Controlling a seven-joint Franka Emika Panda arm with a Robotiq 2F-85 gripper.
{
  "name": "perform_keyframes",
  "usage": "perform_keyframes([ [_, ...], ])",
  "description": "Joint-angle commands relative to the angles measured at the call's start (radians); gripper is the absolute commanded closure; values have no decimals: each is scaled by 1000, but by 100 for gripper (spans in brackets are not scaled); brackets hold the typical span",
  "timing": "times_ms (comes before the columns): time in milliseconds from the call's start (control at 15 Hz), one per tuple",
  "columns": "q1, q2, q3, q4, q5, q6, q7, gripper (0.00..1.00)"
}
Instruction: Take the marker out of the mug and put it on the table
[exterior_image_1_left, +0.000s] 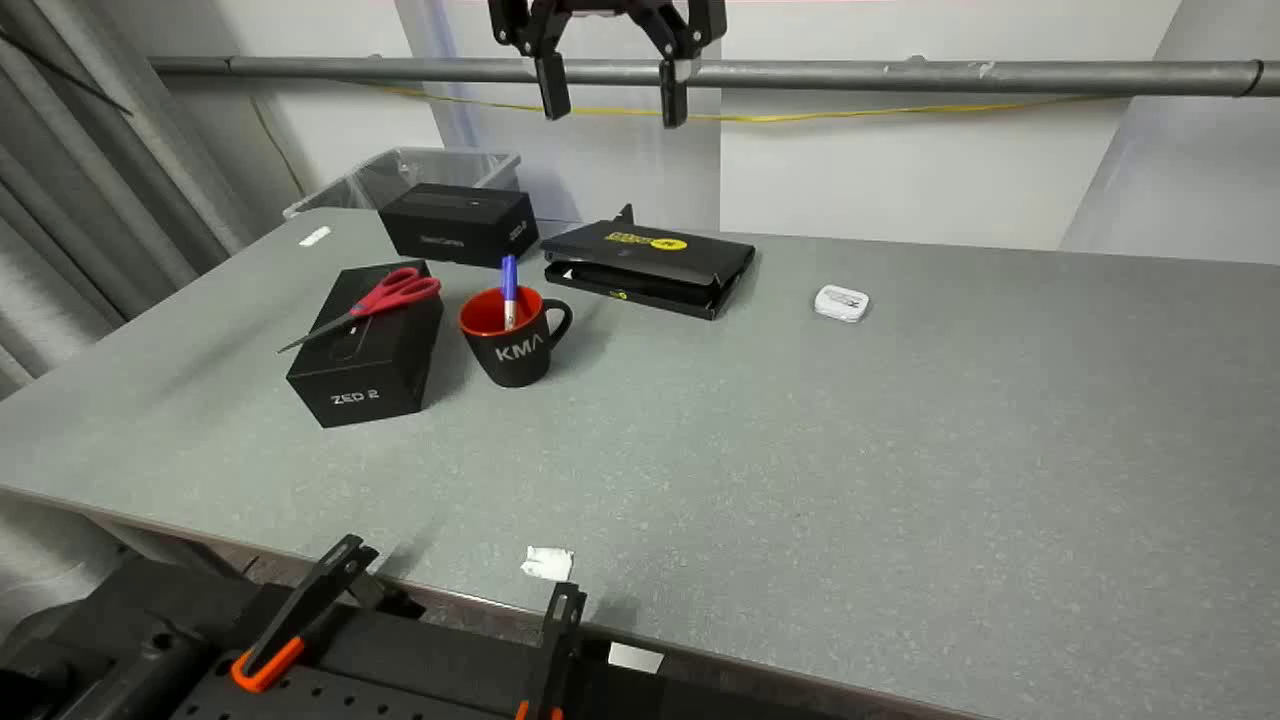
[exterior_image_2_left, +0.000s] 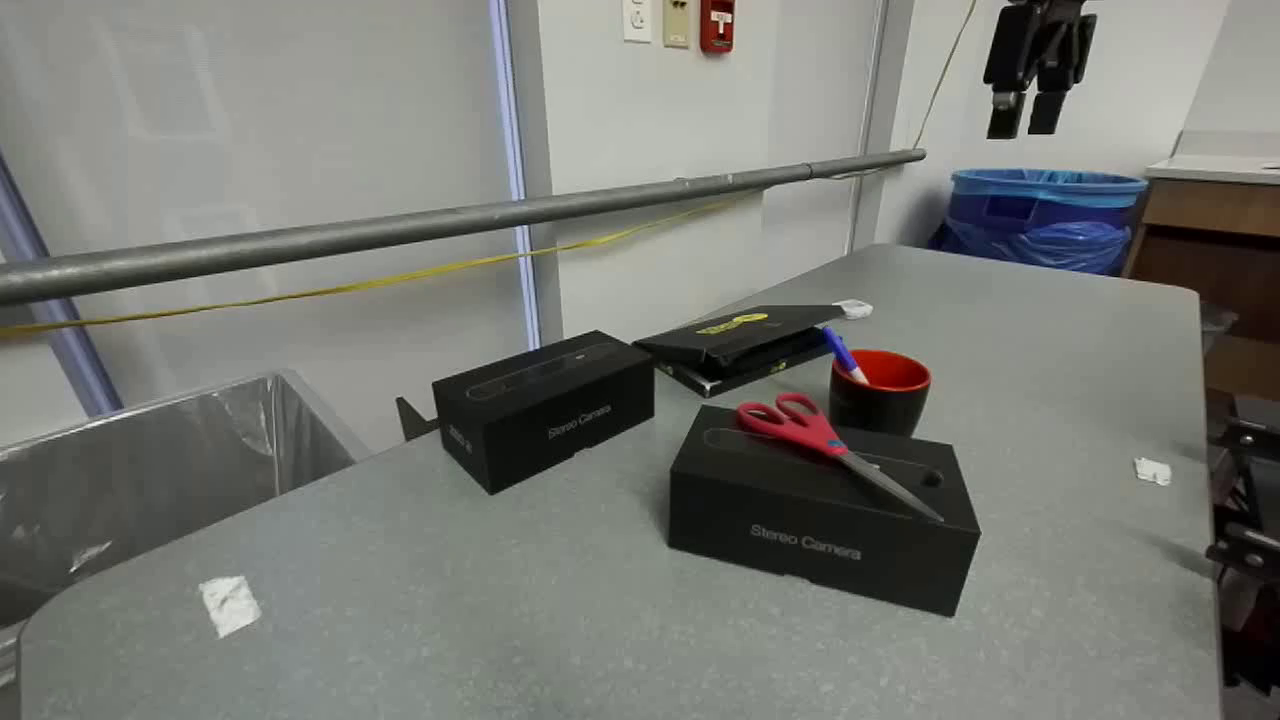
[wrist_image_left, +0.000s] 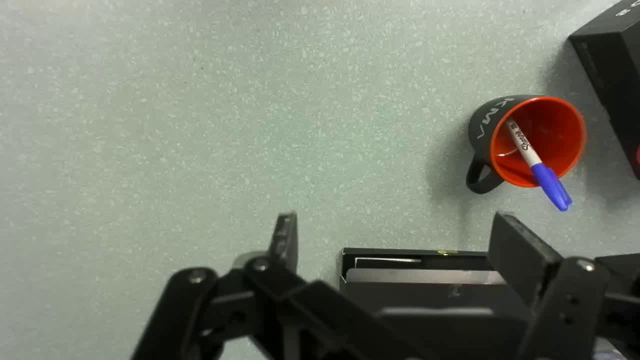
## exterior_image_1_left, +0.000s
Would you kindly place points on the small white plastic object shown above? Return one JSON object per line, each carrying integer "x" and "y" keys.
{"x": 842, "y": 303}

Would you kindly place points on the grey curtain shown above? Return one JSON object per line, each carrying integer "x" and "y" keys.
{"x": 80, "y": 203}

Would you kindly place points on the white tape patch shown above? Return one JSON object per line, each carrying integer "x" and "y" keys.
{"x": 312, "y": 237}
{"x": 544, "y": 562}
{"x": 634, "y": 658}

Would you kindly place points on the black mug red inside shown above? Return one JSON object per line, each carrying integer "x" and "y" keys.
{"x": 512, "y": 354}

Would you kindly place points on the flat black case yellow label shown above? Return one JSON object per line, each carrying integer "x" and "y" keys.
{"x": 654, "y": 263}

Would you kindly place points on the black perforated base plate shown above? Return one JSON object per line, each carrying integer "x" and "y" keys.
{"x": 402, "y": 673}

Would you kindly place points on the black box under scissors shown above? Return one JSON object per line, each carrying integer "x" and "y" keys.
{"x": 360, "y": 374}

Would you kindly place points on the grey metal rail pipe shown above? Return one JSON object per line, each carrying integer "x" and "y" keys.
{"x": 932, "y": 72}

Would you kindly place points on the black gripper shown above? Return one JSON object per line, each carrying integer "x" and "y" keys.
{"x": 606, "y": 11}

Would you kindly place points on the black stereo camera box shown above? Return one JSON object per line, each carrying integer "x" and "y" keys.
{"x": 463, "y": 220}

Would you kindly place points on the blue and white marker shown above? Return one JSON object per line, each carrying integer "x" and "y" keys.
{"x": 508, "y": 284}

